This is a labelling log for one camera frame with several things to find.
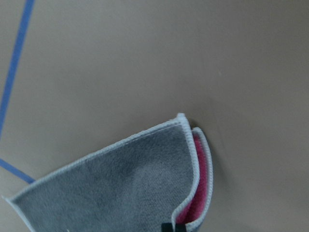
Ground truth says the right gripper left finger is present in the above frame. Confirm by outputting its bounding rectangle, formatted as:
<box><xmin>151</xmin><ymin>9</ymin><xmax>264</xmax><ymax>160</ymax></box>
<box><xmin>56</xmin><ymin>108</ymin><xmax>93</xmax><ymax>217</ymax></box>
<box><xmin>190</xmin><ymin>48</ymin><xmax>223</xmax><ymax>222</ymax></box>
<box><xmin>161</xmin><ymin>223</ymin><xmax>173</xmax><ymax>232</ymax></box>

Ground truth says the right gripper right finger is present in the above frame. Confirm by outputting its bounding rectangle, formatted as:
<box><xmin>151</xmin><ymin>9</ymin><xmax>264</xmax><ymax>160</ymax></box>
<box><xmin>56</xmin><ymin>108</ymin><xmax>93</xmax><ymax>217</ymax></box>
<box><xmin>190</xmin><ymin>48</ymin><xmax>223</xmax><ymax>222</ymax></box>
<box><xmin>175</xmin><ymin>223</ymin><xmax>187</xmax><ymax>232</ymax></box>

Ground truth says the pink and grey towel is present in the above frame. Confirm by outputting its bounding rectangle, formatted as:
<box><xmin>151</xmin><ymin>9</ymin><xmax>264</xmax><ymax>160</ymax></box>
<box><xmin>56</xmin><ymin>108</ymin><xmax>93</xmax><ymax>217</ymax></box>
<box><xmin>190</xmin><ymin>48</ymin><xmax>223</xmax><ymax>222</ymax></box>
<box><xmin>6</xmin><ymin>114</ymin><xmax>213</xmax><ymax>232</ymax></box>

